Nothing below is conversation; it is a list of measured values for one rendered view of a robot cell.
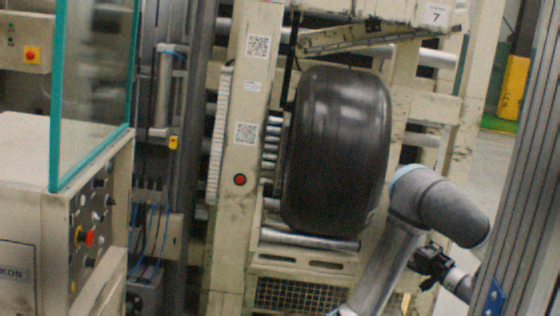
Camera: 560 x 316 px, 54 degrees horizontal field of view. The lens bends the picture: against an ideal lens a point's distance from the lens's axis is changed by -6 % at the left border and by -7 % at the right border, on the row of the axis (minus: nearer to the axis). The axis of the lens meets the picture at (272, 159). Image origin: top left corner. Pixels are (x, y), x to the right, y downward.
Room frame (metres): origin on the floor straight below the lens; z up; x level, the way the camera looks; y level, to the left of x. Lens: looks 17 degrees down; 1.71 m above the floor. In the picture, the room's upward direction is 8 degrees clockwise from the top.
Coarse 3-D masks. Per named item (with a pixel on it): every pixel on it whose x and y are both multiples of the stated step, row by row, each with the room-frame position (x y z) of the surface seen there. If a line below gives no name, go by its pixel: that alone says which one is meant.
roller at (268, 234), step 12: (264, 228) 1.79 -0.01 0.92; (276, 228) 1.81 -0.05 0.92; (264, 240) 1.79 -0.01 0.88; (276, 240) 1.78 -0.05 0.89; (288, 240) 1.78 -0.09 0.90; (300, 240) 1.78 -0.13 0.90; (312, 240) 1.78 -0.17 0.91; (324, 240) 1.78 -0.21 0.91; (336, 240) 1.79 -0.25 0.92; (348, 240) 1.79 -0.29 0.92
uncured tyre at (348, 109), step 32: (320, 96) 1.75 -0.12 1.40; (352, 96) 1.77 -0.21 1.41; (384, 96) 1.81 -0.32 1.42; (320, 128) 1.68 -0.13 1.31; (352, 128) 1.69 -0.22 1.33; (384, 128) 1.72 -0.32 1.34; (288, 160) 2.11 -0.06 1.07; (320, 160) 1.65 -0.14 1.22; (352, 160) 1.66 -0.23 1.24; (384, 160) 1.69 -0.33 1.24; (288, 192) 1.70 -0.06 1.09; (320, 192) 1.66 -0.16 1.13; (352, 192) 1.65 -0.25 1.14; (288, 224) 1.79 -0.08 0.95; (320, 224) 1.72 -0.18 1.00; (352, 224) 1.70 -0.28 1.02
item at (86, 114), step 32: (64, 0) 1.01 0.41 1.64; (96, 0) 1.20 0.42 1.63; (128, 0) 1.46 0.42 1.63; (64, 32) 1.01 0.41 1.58; (96, 32) 1.22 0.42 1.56; (128, 32) 1.49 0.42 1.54; (64, 64) 1.04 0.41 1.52; (96, 64) 1.24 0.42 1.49; (128, 64) 1.52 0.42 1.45; (64, 96) 1.05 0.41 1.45; (96, 96) 1.25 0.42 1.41; (128, 96) 1.54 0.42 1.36; (64, 128) 1.05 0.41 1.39; (96, 128) 1.27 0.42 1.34; (64, 160) 1.06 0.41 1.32
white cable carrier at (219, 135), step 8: (224, 80) 1.86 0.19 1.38; (224, 88) 1.86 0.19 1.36; (224, 96) 1.86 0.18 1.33; (224, 104) 1.86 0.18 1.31; (216, 112) 1.86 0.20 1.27; (224, 112) 1.86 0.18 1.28; (216, 120) 1.86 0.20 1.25; (224, 120) 1.86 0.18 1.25; (216, 128) 1.86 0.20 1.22; (224, 128) 1.86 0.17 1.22; (216, 136) 1.86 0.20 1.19; (224, 136) 1.88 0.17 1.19; (216, 144) 1.86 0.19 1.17; (216, 152) 1.86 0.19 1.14; (216, 160) 1.86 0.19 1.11; (216, 168) 1.86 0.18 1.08; (216, 176) 1.86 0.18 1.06; (208, 184) 1.86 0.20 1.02; (216, 184) 1.86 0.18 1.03; (208, 192) 1.86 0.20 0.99; (216, 192) 1.87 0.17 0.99
